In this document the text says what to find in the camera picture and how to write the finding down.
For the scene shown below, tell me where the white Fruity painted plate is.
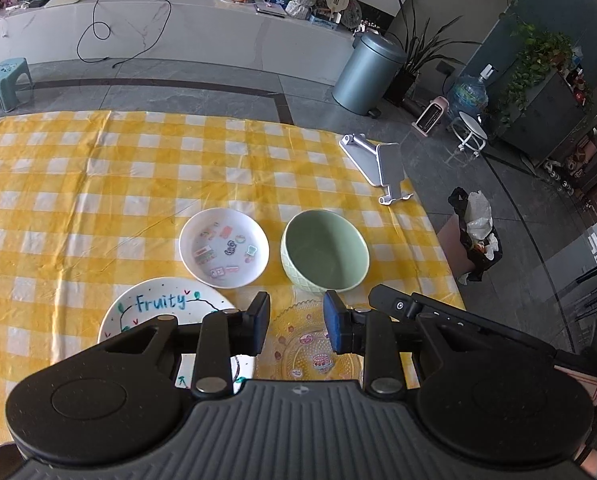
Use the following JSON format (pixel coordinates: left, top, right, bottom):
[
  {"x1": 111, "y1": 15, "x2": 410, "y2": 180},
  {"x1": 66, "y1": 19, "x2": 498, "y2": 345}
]
[{"x1": 100, "y1": 278, "x2": 239, "y2": 404}]

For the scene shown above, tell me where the clear glass sticker plate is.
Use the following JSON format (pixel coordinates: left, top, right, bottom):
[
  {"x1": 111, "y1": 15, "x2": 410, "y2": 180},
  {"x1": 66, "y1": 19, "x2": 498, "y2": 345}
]
[{"x1": 254, "y1": 299, "x2": 363, "y2": 382}]

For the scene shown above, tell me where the small white sticker plate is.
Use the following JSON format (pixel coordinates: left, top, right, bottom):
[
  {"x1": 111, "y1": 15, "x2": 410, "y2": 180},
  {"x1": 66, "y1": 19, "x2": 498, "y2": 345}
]
[{"x1": 178, "y1": 208, "x2": 270, "y2": 289}]

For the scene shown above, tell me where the green ceramic bowl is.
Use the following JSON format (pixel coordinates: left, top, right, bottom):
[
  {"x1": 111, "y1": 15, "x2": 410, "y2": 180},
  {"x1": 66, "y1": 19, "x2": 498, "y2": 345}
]
[{"x1": 280, "y1": 209, "x2": 370, "y2": 294}]

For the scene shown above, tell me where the blue steel bowl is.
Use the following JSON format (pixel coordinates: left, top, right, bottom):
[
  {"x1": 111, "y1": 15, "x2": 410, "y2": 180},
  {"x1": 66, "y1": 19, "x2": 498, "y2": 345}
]
[{"x1": 0, "y1": 442, "x2": 25, "y2": 480}]

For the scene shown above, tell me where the person right hand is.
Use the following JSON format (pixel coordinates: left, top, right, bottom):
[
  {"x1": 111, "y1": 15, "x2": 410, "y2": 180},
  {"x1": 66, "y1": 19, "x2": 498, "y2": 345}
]
[{"x1": 574, "y1": 446, "x2": 597, "y2": 478}]

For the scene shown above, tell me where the white phone stand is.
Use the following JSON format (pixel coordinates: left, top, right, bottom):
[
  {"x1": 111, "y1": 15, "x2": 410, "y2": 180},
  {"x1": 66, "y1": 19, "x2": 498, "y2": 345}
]
[{"x1": 339, "y1": 134, "x2": 413, "y2": 206}]

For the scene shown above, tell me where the yellow checkered tablecloth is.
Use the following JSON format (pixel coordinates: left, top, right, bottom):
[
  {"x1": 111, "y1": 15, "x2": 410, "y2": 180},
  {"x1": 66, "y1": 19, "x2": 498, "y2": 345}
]
[{"x1": 0, "y1": 110, "x2": 463, "y2": 443}]

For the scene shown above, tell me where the white round stool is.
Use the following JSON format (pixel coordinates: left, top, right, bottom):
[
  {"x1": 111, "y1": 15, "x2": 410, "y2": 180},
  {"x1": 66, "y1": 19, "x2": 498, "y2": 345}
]
[{"x1": 448, "y1": 112, "x2": 489, "y2": 158}]

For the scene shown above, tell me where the pink small heater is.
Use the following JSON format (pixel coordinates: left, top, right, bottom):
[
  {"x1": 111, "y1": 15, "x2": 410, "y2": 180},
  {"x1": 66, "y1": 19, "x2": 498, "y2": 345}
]
[{"x1": 411, "y1": 96, "x2": 449, "y2": 136}]

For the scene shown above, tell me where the blue water jug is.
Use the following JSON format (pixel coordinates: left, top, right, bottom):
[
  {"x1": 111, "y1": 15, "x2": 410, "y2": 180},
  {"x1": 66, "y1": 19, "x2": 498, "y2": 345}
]
[{"x1": 447, "y1": 64, "x2": 495, "y2": 119}]

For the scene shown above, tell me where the dark grey cabinet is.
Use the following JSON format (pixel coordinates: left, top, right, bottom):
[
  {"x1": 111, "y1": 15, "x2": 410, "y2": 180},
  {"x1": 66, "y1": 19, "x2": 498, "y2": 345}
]
[{"x1": 500, "y1": 73, "x2": 585, "y2": 162}]

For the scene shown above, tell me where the grey blue trash can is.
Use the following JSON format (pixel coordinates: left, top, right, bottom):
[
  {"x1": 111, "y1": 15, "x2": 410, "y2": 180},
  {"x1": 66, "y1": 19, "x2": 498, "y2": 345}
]
[{"x1": 332, "y1": 32, "x2": 406, "y2": 116}]

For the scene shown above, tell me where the tall potted green plant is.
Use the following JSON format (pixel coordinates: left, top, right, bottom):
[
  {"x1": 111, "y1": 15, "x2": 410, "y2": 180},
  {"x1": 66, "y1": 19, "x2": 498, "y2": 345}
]
[{"x1": 384, "y1": 0, "x2": 481, "y2": 106}]

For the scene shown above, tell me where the white TV cabinet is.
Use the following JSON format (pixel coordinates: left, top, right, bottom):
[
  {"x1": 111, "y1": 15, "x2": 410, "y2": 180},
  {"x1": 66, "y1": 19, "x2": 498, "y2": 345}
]
[{"x1": 0, "y1": 0, "x2": 353, "y2": 84}]

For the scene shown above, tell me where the hanging ivy plant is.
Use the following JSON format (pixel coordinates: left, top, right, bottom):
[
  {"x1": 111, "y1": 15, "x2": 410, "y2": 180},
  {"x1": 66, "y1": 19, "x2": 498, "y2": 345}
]
[{"x1": 495, "y1": 0, "x2": 573, "y2": 127}]

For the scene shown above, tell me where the small teal plastic stool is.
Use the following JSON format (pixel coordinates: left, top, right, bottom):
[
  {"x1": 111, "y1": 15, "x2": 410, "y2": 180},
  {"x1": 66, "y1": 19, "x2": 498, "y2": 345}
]
[{"x1": 0, "y1": 58, "x2": 34, "y2": 112}]

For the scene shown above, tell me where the black hanging cable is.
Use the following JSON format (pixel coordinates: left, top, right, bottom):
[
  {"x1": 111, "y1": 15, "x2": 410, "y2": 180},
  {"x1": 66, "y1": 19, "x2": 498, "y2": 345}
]
[{"x1": 75, "y1": 0, "x2": 174, "y2": 68}]

